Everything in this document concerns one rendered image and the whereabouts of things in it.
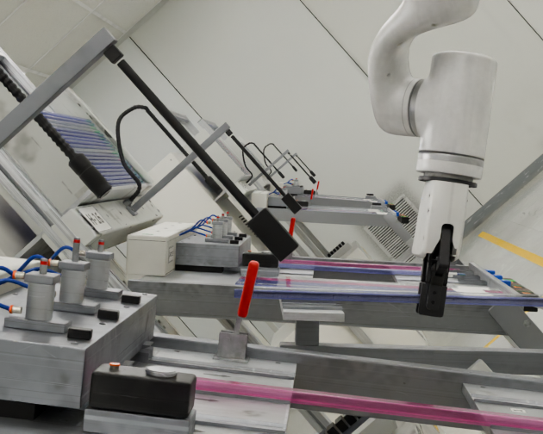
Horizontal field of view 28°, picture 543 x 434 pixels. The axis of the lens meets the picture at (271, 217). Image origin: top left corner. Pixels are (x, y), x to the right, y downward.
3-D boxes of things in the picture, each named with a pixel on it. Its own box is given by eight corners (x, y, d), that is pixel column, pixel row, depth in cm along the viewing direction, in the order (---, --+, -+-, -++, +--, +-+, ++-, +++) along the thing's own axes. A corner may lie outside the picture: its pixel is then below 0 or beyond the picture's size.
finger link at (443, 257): (442, 207, 136) (433, 238, 140) (444, 248, 130) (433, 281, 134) (451, 207, 136) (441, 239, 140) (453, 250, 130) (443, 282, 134)
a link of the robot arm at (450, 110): (401, 148, 138) (468, 154, 133) (415, 46, 138) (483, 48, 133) (429, 157, 145) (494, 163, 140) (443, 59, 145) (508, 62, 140)
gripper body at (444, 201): (414, 170, 143) (402, 254, 143) (426, 166, 133) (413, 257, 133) (470, 178, 143) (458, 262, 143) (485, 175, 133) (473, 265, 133)
